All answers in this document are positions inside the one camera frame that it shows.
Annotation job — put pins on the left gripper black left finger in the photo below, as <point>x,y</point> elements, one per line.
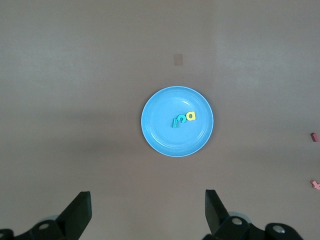
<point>70,220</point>

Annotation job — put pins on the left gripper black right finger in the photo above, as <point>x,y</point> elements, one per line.
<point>220,225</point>

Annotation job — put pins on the teal letter c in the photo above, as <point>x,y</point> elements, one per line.
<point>183,121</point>

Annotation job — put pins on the yellow letter a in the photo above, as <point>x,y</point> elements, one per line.
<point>189,117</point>

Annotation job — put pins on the pink letter t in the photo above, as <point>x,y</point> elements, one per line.
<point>315,184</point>

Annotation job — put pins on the blue plate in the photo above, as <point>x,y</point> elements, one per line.
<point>162,135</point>

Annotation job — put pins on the dark red letter i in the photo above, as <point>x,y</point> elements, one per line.
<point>314,137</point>

